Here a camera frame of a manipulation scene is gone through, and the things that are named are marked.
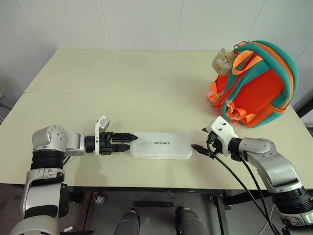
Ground thin white cable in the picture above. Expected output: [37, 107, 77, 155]
[258, 205, 277, 235]

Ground black metal frame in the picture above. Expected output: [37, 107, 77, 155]
[296, 94, 313, 117]

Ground grey metal table leg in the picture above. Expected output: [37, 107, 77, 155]
[209, 192, 232, 235]

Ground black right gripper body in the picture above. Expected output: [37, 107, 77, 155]
[207, 132, 227, 155]

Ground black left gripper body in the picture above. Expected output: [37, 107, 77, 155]
[99, 132, 116, 156]

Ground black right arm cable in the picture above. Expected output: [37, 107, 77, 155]
[239, 156, 284, 235]
[206, 139, 279, 235]

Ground flat white box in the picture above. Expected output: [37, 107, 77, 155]
[129, 132, 193, 160]

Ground orange and teal backpack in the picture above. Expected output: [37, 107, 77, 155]
[207, 40, 300, 129]

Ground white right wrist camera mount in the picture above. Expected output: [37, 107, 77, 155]
[206, 116, 239, 157]

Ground dark rounded grey shape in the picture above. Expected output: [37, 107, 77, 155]
[175, 206, 209, 235]
[114, 209, 142, 235]

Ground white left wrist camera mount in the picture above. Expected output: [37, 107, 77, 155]
[94, 115, 111, 157]

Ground beige plush toy charm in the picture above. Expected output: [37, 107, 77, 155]
[211, 47, 237, 75]

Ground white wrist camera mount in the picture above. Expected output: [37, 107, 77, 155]
[94, 115, 111, 157]
[206, 116, 239, 157]

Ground rusty brown table bar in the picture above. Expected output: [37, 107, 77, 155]
[74, 190, 99, 233]

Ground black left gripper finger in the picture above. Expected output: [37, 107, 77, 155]
[111, 133, 139, 143]
[112, 143, 132, 153]

